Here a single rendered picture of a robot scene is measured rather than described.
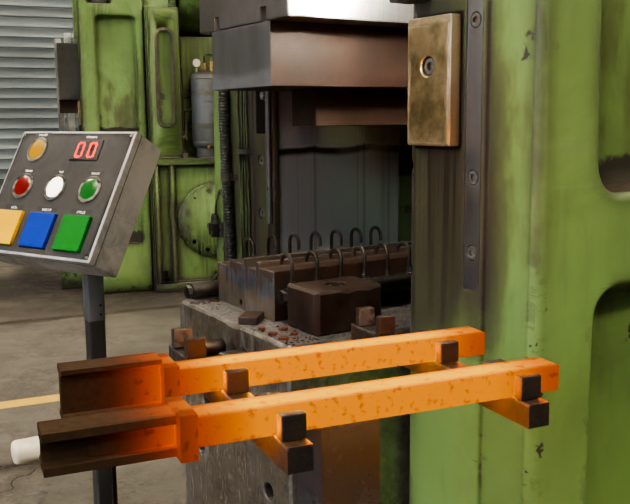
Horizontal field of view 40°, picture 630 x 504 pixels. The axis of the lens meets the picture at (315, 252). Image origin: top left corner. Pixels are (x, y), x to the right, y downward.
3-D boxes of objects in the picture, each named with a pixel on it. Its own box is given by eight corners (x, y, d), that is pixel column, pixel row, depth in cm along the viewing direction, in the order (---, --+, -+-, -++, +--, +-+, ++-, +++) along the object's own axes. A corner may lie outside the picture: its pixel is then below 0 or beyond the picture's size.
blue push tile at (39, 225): (41, 248, 170) (55, 212, 172) (16, 245, 174) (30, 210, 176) (48, 251, 171) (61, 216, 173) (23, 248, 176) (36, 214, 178)
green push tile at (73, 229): (76, 251, 164) (90, 215, 166) (50, 249, 168) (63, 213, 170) (83, 255, 166) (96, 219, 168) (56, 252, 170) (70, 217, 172)
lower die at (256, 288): (274, 321, 134) (273, 266, 133) (218, 299, 151) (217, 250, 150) (480, 291, 156) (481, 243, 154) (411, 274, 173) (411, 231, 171)
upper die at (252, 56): (270, 86, 129) (269, 20, 127) (213, 90, 145) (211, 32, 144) (484, 88, 150) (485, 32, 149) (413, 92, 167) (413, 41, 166)
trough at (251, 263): (259, 271, 137) (258, 262, 137) (243, 266, 142) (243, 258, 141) (463, 248, 159) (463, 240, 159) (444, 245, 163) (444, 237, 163)
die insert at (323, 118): (315, 126, 138) (315, 87, 137) (291, 126, 144) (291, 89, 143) (460, 124, 153) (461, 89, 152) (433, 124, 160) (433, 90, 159)
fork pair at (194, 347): (186, 360, 84) (186, 339, 83) (171, 346, 89) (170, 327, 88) (395, 333, 93) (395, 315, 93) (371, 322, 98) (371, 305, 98)
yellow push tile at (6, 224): (8, 244, 175) (22, 210, 177) (-15, 241, 179) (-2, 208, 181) (15, 248, 177) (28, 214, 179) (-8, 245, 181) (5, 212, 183)
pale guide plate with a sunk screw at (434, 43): (447, 146, 114) (449, 12, 112) (405, 145, 122) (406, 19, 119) (460, 146, 115) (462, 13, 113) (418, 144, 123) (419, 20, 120)
